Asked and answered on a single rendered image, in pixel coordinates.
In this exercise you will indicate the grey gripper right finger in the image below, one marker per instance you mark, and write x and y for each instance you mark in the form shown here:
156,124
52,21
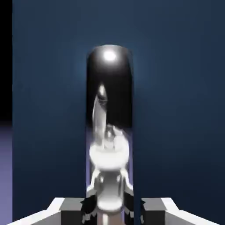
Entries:
154,209

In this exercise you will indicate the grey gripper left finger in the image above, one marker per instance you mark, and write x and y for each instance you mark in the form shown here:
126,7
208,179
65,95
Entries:
70,209

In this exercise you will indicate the dark blue cabinet door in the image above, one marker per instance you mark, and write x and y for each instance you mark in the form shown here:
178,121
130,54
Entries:
175,87

